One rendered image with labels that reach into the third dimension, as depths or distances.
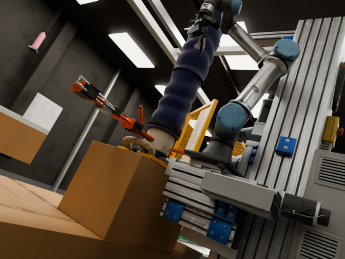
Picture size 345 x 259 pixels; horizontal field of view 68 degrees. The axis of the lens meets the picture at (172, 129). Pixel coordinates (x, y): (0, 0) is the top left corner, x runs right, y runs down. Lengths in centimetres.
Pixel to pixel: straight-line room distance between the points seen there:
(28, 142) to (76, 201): 171
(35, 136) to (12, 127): 24
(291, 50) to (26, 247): 127
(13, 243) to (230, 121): 86
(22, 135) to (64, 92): 434
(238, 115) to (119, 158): 61
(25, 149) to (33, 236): 210
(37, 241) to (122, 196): 38
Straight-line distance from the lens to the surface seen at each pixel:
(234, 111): 109
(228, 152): 119
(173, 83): 166
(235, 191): 95
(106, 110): 128
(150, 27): 422
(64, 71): 725
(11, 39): 676
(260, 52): 146
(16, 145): 302
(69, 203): 146
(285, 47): 130
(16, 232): 98
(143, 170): 125
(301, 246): 115
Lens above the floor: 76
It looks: 16 degrees up
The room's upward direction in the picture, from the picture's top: 24 degrees clockwise
